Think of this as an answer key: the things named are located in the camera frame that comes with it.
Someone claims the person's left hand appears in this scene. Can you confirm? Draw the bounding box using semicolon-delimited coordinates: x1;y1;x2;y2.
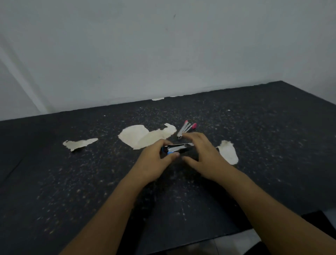
130;139;180;185

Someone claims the person's right hand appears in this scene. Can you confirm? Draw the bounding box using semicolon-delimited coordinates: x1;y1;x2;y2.
181;132;234;184

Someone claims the blue and silver stapler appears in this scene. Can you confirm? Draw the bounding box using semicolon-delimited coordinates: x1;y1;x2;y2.
161;143;195;155

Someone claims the person's left forearm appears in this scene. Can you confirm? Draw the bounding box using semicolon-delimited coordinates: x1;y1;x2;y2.
60;169;149;255

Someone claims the person's right forearm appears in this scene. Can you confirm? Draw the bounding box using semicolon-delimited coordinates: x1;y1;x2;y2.
216;168;336;255

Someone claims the white pen with pink cap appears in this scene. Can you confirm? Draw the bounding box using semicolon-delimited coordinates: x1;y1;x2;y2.
179;123;197;138
177;120;189;139

